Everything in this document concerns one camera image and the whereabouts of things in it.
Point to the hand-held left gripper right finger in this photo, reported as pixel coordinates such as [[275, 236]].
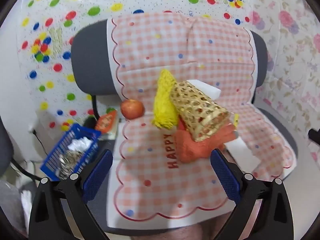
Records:
[[225, 175]]

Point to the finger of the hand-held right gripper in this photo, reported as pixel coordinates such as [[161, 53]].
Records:
[[314, 134]]

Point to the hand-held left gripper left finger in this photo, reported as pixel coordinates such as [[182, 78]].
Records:
[[97, 172]]

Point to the orange nubby wrapper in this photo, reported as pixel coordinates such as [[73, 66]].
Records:
[[192, 147]]

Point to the golden woven basket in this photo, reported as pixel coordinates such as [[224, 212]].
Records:
[[197, 110]]

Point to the white foam block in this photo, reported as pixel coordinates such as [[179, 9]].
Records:
[[210, 90]]

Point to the yellow nubby wrapper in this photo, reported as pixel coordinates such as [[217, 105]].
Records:
[[163, 97]]

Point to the silver foil wrappers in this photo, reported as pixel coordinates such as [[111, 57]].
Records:
[[68, 163]]

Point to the crumpled white paper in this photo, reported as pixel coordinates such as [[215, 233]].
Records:
[[78, 145]]

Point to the blue plastic basket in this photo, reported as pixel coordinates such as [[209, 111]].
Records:
[[75, 132]]

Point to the black object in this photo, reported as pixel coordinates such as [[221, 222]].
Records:
[[90, 122]]

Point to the orange printed packet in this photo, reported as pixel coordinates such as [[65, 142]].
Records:
[[106, 121]]

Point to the red apple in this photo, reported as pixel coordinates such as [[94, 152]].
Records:
[[132, 108]]

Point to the grey office chair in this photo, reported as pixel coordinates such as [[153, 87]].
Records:
[[90, 62]]

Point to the pink checkered plastic cloth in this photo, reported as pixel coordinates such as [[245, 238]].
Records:
[[155, 55]]

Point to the floral print wall sheet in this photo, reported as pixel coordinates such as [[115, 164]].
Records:
[[287, 42]]

